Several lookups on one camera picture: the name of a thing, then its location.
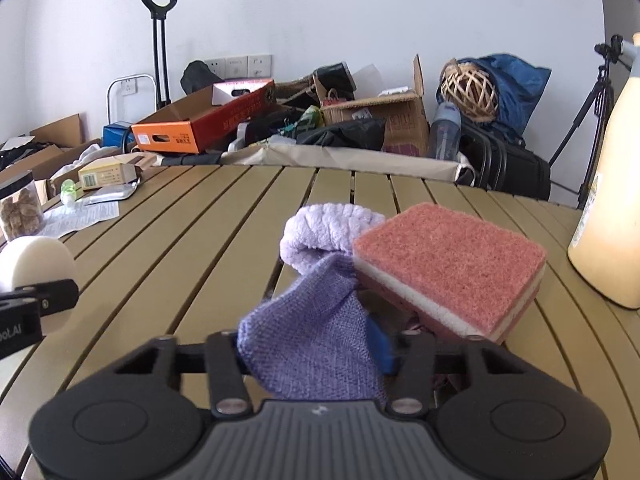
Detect small blue box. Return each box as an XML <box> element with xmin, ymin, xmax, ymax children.
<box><xmin>103</xmin><ymin>120</ymin><xmax>132</xmax><ymax>151</ymax></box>

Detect black glossy box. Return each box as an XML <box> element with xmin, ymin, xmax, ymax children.
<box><xmin>313</xmin><ymin>62</ymin><xmax>357</xmax><ymax>106</ymax></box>

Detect clear snack jar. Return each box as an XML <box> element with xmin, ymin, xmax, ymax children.
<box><xmin>0</xmin><ymin>170</ymin><xmax>45</xmax><ymax>241</ymax></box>

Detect white plastic bag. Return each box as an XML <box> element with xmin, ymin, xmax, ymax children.
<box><xmin>64</xmin><ymin>143</ymin><xmax>104</xmax><ymax>177</ymax></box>

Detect cream spray bottle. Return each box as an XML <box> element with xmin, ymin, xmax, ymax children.
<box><xmin>567</xmin><ymin>32</ymin><xmax>640</xmax><ymax>310</ymax></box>

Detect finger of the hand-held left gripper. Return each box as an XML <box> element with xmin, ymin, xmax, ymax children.
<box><xmin>0</xmin><ymin>279</ymin><xmax>80</xmax><ymax>318</ymax></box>

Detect black suitcase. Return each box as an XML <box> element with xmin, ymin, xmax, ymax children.
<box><xmin>459</xmin><ymin>122</ymin><xmax>553</xmax><ymax>201</ymax></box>

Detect green patterned packet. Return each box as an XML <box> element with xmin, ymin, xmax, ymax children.
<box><xmin>294</xmin><ymin>104</ymin><xmax>324</xmax><ymax>134</ymax></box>

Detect black trolley handle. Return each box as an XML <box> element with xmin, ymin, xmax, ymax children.
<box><xmin>138</xmin><ymin>0</ymin><xmax>180</xmax><ymax>112</ymax></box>

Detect silver foil pouch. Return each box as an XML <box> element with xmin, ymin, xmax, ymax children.
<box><xmin>82</xmin><ymin>182</ymin><xmax>140</xmax><ymax>206</ymax></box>

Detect black soft bag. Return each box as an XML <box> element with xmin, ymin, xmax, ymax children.
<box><xmin>294</xmin><ymin>118</ymin><xmax>387</xmax><ymax>151</ymax></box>

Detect printed paper sheet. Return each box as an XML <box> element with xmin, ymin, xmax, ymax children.
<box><xmin>37</xmin><ymin>200</ymin><xmax>121</xmax><ymax>240</ymax></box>

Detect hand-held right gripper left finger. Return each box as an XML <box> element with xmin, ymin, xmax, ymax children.
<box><xmin>113</xmin><ymin>331</ymin><xmax>253</xmax><ymax>417</ymax></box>

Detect tan slatted folding table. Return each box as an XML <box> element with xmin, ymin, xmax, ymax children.
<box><xmin>0</xmin><ymin>162</ymin><xmax>640</xmax><ymax>480</ymax></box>

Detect black cap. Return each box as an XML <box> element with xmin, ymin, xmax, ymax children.
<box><xmin>180</xmin><ymin>60</ymin><xmax>224</xmax><ymax>97</ymax></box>

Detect brown cardboard box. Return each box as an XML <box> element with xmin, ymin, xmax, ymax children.
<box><xmin>319</xmin><ymin>53</ymin><xmax>431</xmax><ymax>157</ymax></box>

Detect purple knit sock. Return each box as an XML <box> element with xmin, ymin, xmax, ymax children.
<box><xmin>237</xmin><ymin>202</ymin><xmax>389</xmax><ymax>404</ymax></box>

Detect small beige carton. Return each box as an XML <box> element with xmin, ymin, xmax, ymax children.
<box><xmin>77</xmin><ymin>154</ymin><xmax>144</xmax><ymax>191</ymax></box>

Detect black tripod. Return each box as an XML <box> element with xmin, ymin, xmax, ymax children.
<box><xmin>548</xmin><ymin>34</ymin><xmax>634</xmax><ymax>209</ymax></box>

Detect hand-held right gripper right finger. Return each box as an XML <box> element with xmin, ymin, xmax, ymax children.
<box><xmin>367</xmin><ymin>316</ymin><xmax>527</xmax><ymax>417</ymax></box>

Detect orange cardboard box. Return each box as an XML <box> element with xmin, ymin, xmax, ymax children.
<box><xmin>130</xmin><ymin>78</ymin><xmax>276</xmax><ymax>155</ymax></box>

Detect pink sponge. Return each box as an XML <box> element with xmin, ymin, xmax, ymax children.
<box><xmin>352</xmin><ymin>202</ymin><xmax>548</xmax><ymax>346</ymax></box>

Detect white foam roll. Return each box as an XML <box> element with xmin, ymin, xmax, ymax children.
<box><xmin>0</xmin><ymin>235</ymin><xmax>79</xmax><ymax>337</ymax></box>

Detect white metal frame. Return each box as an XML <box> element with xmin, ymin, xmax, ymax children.
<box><xmin>106</xmin><ymin>74</ymin><xmax>159</xmax><ymax>127</ymax></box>

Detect open cardboard boxes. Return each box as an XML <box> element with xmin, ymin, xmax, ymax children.
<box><xmin>0</xmin><ymin>113</ymin><xmax>104</xmax><ymax>202</ymax></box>

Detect wicker ball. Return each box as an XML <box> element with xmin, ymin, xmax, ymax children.
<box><xmin>440</xmin><ymin>59</ymin><xmax>501</xmax><ymax>122</ymax></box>

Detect clear plastic water bottle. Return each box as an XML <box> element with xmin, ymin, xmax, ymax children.
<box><xmin>427</xmin><ymin>101</ymin><xmax>462</xmax><ymax>161</ymax></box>

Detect blue bag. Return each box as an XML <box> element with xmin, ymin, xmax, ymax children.
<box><xmin>435</xmin><ymin>53</ymin><xmax>553</xmax><ymax>137</ymax></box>

